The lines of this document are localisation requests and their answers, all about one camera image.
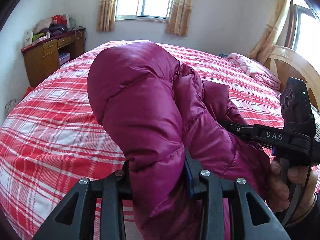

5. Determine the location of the magenta puffer jacket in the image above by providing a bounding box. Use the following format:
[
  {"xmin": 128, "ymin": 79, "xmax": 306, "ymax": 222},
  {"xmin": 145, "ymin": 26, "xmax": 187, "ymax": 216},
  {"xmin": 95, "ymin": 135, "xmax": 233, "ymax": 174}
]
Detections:
[{"xmin": 87, "ymin": 41, "xmax": 270, "ymax": 239}]

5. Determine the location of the person's right hand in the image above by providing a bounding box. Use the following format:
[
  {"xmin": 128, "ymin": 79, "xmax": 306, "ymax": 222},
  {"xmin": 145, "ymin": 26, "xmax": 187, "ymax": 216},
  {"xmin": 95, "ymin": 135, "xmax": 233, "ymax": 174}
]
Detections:
[{"xmin": 266, "ymin": 158, "xmax": 318, "ymax": 222}]

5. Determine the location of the wooden headboard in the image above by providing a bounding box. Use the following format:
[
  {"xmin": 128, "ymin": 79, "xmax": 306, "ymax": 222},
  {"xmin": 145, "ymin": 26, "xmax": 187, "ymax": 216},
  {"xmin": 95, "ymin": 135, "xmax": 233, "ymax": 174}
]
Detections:
[{"xmin": 264, "ymin": 46, "xmax": 320, "ymax": 111}]

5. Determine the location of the pink floral quilt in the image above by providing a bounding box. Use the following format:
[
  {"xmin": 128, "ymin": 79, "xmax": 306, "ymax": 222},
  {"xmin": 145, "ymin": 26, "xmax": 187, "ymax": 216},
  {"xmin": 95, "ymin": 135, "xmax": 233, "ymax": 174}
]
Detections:
[{"xmin": 227, "ymin": 53, "xmax": 281, "ymax": 91}]

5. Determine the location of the red white plaid bedspread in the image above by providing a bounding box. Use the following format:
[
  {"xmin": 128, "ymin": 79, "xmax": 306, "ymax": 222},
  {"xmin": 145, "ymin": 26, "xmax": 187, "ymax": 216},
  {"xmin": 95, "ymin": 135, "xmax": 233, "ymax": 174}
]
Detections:
[{"xmin": 1, "ymin": 41, "xmax": 284, "ymax": 239}]

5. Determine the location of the side window beige curtain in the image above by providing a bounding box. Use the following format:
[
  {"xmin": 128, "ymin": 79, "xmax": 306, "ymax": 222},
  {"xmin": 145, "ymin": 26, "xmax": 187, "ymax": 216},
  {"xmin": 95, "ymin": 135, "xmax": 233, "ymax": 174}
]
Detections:
[{"xmin": 247, "ymin": 0, "xmax": 291, "ymax": 64}]

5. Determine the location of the wooden desk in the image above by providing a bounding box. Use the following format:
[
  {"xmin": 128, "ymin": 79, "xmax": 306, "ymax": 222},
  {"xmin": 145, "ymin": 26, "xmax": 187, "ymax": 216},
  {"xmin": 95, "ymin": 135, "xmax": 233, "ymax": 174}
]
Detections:
[{"xmin": 21, "ymin": 28, "xmax": 86, "ymax": 87}]

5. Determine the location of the right beige curtain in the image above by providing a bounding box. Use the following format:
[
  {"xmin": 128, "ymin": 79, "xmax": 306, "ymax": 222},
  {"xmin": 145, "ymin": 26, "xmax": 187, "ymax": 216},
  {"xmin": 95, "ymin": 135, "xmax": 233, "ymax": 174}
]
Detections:
[{"xmin": 166, "ymin": 0, "xmax": 193, "ymax": 36}]

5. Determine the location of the clutter pile on desk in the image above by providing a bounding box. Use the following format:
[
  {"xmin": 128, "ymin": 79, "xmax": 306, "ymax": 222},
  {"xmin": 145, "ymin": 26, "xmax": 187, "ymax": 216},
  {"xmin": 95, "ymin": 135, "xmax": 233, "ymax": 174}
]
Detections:
[{"xmin": 24, "ymin": 14, "xmax": 76, "ymax": 47}]

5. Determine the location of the left beige curtain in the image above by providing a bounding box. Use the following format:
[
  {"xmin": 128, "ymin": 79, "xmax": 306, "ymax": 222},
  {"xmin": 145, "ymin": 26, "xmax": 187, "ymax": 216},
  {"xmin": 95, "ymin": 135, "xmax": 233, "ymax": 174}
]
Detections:
[{"xmin": 97, "ymin": 0, "xmax": 117, "ymax": 32}]

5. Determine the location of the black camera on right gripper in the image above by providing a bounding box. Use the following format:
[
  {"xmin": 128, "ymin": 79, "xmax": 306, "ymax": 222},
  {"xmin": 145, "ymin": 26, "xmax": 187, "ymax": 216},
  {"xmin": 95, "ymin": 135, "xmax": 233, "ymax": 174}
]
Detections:
[{"xmin": 280, "ymin": 77, "xmax": 313, "ymax": 134}]

